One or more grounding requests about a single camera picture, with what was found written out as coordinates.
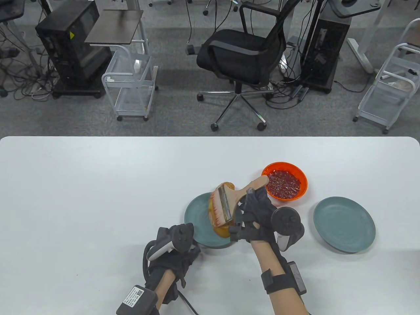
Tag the person's right hand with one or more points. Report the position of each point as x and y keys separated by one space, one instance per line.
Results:
x=257 y=213

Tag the teal plate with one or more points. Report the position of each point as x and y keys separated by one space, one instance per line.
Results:
x=344 y=224
x=197 y=213

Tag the small white bottle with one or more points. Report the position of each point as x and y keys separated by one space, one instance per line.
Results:
x=137 y=65

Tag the person's right forearm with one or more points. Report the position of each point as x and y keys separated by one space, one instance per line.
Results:
x=270 y=257

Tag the black round tracker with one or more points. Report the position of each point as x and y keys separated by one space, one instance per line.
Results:
x=181 y=236
x=287 y=223

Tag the dark desk top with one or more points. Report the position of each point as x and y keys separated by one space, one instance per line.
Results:
x=10 y=10
x=357 y=10

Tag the brown bread slice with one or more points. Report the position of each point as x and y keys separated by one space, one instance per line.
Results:
x=223 y=231

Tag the black office chair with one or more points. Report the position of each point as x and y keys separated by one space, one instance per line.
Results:
x=236 y=55

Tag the black power adapter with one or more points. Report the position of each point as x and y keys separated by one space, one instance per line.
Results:
x=191 y=50

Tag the black computer tower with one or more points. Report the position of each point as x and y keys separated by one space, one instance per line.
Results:
x=323 y=49
x=69 y=55

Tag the person's left forearm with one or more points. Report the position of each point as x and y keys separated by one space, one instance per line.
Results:
x=164 y=287

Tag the person's left hand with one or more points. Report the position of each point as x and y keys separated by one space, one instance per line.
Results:
x=177 y=262

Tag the wooden brush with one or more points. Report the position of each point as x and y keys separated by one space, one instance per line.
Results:
x=244 y=192

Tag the orange bowl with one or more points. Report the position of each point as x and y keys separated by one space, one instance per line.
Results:
x=303 y=193

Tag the white desk leg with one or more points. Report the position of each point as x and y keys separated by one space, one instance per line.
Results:
x=359 y=52

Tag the brown side table top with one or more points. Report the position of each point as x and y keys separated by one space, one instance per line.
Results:
x=115 y=28

